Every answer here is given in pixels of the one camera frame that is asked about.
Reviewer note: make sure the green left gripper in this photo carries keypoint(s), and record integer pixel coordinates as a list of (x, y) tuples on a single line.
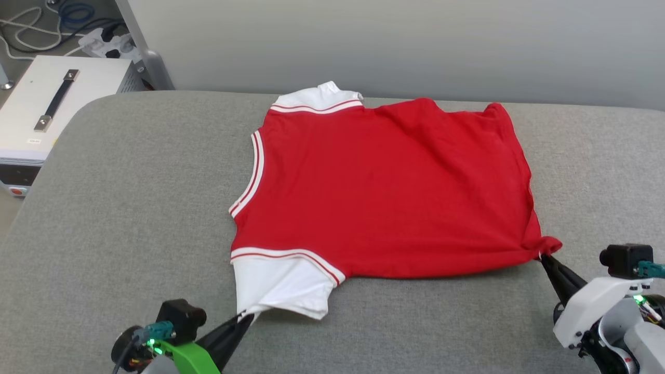
[(189, 358)]

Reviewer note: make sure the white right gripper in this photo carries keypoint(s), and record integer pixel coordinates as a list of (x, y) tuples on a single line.
[(592, 306)]

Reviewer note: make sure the red and white jersey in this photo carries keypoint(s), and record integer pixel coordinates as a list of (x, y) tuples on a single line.
[(389, 192)]

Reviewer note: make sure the red round button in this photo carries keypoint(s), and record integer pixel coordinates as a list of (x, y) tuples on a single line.
[(18, 191)]

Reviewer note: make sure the white equipment box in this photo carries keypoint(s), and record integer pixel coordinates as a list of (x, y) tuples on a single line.
[(21, 104)]

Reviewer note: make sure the white power strip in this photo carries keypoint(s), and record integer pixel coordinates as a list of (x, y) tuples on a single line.
[(106, 44)]

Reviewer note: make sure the grey metal stand leg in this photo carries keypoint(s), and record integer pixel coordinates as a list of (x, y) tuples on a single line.
[(5, 78)]

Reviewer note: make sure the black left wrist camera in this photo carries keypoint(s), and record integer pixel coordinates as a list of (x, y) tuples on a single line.
[(182, 317)]

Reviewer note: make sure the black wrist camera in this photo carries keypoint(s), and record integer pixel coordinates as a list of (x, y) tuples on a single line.
[(182, 317), (623, 259)]

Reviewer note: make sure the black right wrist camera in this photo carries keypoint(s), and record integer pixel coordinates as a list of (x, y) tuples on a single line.
[(623, 259)]

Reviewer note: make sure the grey partition post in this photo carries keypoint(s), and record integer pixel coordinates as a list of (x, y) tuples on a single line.
[(150, 62)]

